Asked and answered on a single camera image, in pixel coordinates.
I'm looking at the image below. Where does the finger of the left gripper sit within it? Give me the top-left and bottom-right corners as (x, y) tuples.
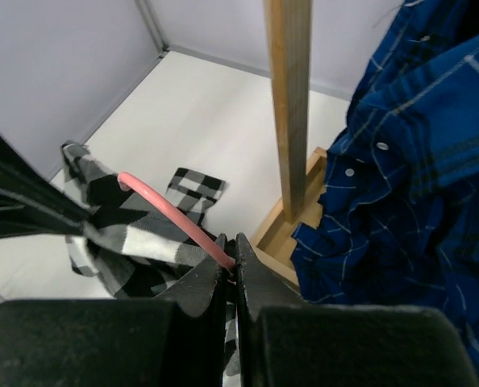
(0, 136), (98, 239)

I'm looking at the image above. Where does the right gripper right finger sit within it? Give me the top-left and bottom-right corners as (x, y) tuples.
(235, 234), (479, 386)

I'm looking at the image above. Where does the pink wire hanger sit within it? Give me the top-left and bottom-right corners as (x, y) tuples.
(117, 173), (235, 273)

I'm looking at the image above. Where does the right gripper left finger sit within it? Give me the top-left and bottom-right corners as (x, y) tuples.
(0, 232), (229, 387)

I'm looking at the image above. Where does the wooden clothes rack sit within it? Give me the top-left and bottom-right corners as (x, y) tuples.
(250, 1), (326, 285)

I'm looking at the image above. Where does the blue plaid shirt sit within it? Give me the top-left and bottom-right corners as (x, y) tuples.
(291, 0), (479, 376)

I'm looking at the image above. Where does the black white checkered shirt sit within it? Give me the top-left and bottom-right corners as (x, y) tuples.
(60, 141), (241, 386)

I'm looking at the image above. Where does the left aluminium frame post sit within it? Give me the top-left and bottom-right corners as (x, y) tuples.
(135, 0), (169, 56)

